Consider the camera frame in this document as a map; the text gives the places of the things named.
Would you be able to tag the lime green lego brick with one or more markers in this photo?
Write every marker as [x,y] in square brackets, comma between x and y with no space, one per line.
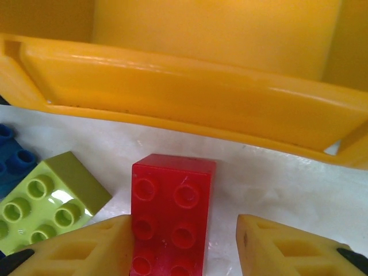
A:
[72,178]

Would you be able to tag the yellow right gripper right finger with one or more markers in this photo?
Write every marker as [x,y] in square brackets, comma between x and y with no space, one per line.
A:
[281,253]

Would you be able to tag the blue lego brick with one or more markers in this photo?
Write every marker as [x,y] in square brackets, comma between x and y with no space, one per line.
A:
[14,161]

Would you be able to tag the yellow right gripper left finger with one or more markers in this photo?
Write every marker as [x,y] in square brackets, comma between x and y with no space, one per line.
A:
[86,253]

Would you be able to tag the red lego brick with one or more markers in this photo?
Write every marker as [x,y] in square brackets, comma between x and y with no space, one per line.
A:
[169,207]

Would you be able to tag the yellow plastic bin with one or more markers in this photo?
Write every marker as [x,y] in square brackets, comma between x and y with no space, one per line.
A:
[184,86]

